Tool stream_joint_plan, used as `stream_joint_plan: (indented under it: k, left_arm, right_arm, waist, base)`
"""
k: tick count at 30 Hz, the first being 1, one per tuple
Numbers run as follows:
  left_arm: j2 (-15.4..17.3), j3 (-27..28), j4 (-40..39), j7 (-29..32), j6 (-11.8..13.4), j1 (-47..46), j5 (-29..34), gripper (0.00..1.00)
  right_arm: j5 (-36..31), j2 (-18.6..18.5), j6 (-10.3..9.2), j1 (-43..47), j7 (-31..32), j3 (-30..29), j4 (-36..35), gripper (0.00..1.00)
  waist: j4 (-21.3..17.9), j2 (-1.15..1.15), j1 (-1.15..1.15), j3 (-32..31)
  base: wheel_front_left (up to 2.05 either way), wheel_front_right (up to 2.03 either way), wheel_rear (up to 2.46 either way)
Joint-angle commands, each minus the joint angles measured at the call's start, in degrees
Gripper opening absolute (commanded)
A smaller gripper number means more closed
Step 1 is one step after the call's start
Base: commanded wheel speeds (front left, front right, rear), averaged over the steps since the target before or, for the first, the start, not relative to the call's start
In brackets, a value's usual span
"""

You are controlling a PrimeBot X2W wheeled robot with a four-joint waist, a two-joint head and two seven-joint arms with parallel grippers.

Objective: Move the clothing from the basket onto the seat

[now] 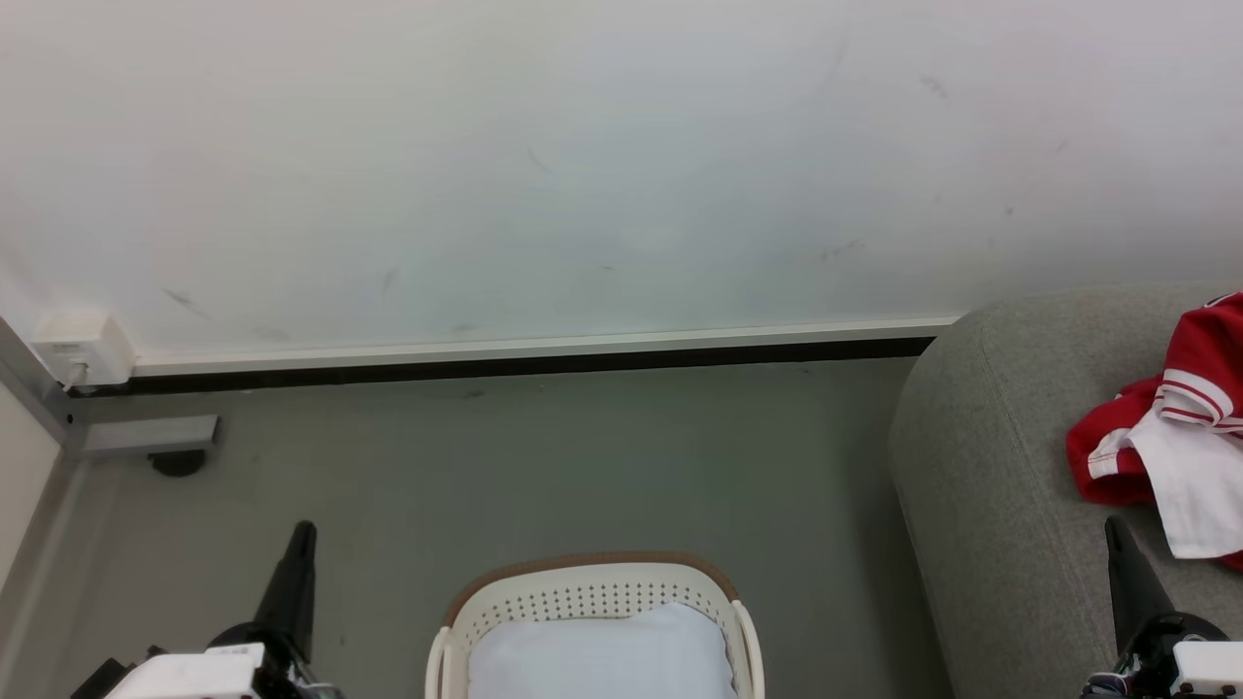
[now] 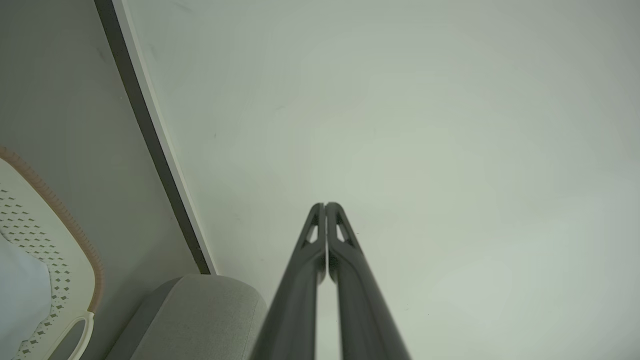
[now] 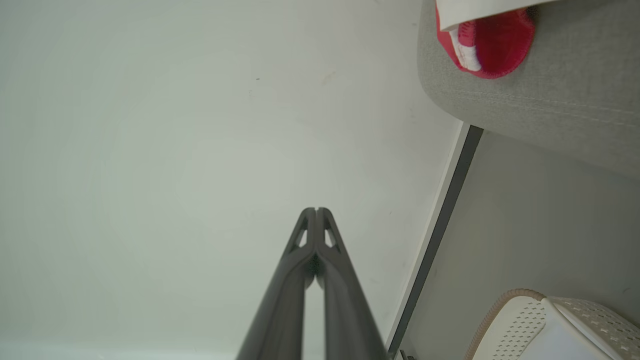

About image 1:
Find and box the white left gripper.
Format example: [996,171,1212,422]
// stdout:
[68,519,343,699]

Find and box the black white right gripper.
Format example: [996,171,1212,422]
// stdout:
[1081,515,1243,699]

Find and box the red jersey with black print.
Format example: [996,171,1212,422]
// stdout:
[1152,290,1243,572]

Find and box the white perforated laundry basket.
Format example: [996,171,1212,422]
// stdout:
[423,550,766,699]

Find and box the grey fabric sofa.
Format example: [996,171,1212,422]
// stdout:
[888,283,1243,699]

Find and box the beige partition panel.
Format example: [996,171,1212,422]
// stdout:
[0,381,65,595]

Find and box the white cloth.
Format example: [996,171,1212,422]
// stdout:
[467,601,740,699]

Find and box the white and black baseboard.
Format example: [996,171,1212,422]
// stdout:
[95,315,964,396]

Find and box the black round frame foot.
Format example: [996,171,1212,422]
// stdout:
[150,449,208,479]

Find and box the white wall socket box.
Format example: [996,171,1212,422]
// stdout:
[30,312,138,390]

